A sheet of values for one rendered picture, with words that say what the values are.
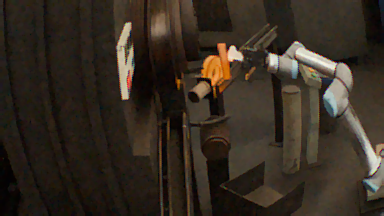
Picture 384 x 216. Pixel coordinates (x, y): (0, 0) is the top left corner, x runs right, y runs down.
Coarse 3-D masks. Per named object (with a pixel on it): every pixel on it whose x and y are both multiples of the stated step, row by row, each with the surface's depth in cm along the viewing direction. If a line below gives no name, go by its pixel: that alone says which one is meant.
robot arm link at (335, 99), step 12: (336, 84) 223; (324, 96) 225; (336, 96) 221; (336, 108) 221; (348, 108) 223; (348, 120) 224; (348, 132) 227; (360, 132) 226; (360, 144) 227; (360, 156) 231; (372, 156) 230; (372, 168) 231; (372, 180) 232
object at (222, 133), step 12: (204, 120) 286; (204, 132) 276; (216, 132) 271; (228, 132) 279; (204, 144) 270; (216, 144) 269; (228, 144) 271; (204, 156) 273; (216, 156) 272; (216, 168) 278; (228, 168) 278; (216, 180) 281; (228, 180) 281; (216, 192) 284; (216, 204) 288
